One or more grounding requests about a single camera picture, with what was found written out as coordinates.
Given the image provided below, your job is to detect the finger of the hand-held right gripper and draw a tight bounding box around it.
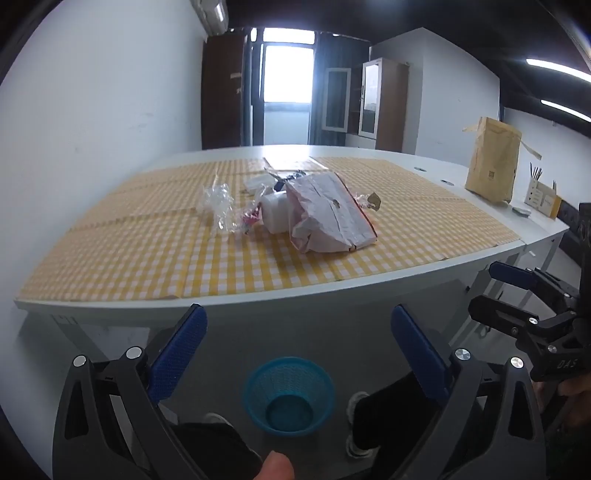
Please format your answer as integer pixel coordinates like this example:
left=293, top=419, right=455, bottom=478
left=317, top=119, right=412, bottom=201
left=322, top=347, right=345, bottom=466
left=489, top=261, right=581, bottom=306
left=468, top=294, right=576, bottom=352

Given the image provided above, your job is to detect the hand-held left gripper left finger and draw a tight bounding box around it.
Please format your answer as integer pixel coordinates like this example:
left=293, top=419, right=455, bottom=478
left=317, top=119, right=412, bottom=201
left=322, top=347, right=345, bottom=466
left=53, top=304, right=208, bottom=480

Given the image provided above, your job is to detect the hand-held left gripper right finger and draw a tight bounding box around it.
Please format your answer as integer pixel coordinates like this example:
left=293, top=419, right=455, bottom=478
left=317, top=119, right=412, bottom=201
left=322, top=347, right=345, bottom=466
left=390, top=304, right=548, bottom=480

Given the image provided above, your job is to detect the blue mesh plastic basket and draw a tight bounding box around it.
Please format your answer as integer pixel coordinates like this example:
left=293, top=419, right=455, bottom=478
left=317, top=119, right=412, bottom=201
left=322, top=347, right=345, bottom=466
left=243, top=356, right=336, bottom=437

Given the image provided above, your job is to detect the red patterned candy wrapper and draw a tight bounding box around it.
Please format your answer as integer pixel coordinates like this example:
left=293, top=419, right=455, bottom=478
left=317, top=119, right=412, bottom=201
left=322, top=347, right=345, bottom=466
left=238, top=208, right=264, bottom=234

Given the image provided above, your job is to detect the brown printed wrapper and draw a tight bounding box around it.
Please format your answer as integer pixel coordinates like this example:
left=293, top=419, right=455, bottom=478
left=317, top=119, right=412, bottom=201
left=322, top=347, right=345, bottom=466
left=353, top=191, right=383, bottom=213

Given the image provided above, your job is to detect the clear printed plastic bag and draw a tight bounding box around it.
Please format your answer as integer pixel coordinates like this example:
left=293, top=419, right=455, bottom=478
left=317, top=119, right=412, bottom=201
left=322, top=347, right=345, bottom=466
left=201, top=182, right=245, bottom=234

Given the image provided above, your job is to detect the white foam box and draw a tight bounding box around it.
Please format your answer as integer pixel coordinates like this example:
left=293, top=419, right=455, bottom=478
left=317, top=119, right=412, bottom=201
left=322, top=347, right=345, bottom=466
left=261, top=190, right=294, bottom=234

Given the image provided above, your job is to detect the white mailer bag red stripe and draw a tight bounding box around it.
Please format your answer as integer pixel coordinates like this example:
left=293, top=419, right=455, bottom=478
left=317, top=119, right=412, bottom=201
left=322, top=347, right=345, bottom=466
left=286, top=173, right=379, bottom=254

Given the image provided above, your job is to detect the white plastic bag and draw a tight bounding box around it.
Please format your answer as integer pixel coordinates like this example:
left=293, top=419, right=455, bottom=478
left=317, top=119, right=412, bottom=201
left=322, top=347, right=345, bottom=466
left=243, top=178, right=278, bottom=197

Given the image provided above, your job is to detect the blue plastic wrapper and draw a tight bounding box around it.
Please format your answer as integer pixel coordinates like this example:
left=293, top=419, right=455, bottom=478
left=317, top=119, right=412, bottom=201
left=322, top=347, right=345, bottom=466
left=272, top=173, right=305, bottom=192

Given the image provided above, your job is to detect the person's right hand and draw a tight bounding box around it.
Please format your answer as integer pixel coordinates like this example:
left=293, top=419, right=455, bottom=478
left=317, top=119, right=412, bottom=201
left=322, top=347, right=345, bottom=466
left=556, top=376, right=591, bottom=402

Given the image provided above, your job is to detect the person's left hand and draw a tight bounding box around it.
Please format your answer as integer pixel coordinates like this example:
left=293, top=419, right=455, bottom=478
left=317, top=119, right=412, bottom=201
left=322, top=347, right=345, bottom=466
left=255, top=451, right=296, bottom=480

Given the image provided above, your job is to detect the cardboard pen holder box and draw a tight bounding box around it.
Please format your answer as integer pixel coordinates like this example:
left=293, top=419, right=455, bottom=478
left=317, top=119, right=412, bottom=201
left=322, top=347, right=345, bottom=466
left=526, top=179, right=563, bottom=219

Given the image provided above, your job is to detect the white table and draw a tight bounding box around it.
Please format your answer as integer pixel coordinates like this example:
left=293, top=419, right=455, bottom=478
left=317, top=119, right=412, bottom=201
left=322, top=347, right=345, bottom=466
left=14, top=144, right=573, bottom=335

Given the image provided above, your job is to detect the brown paper bag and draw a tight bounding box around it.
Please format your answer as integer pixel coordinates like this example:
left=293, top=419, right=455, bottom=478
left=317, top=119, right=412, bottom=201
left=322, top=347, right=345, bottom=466
left=463, top=116, right=543, bottom=205

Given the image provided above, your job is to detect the yellow checked tablecloth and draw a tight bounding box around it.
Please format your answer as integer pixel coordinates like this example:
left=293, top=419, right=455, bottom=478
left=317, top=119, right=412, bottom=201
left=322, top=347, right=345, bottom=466
left=18, top=157, right=522, bottom=301

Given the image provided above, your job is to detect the ceiling light strip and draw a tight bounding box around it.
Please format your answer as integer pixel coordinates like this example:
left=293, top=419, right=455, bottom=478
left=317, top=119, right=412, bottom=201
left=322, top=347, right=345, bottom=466
left=526, top=58, right=591, bottom=77
left=540, top=98, right=591, bottom=121

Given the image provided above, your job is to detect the wooden cabinet with glass doors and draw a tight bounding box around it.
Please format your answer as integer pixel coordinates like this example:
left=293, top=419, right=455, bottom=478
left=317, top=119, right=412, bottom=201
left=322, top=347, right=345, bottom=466
left=322, top=58, right=411, bottom=153

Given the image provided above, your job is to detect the dark brown wardrobe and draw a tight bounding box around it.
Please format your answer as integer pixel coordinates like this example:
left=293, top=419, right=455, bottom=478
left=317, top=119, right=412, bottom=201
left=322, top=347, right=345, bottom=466
left=201, top=32, right=247, bottom=151

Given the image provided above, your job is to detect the dark curtain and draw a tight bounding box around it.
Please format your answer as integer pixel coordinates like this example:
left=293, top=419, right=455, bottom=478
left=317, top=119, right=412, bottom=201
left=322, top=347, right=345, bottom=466
left=308, top=31, right=372, bottom=146
left=242, top=28, right=265, bottom=147

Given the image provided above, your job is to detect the bright balcony window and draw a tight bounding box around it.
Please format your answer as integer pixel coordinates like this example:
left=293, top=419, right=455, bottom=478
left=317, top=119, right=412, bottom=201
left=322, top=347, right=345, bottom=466
left=261, top=28, right=315, bottom=145

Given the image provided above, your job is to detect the white air conditioner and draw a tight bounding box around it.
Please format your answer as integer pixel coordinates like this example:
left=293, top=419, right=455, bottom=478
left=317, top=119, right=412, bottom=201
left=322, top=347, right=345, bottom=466
left=191, top=0, right=230, bottom=34

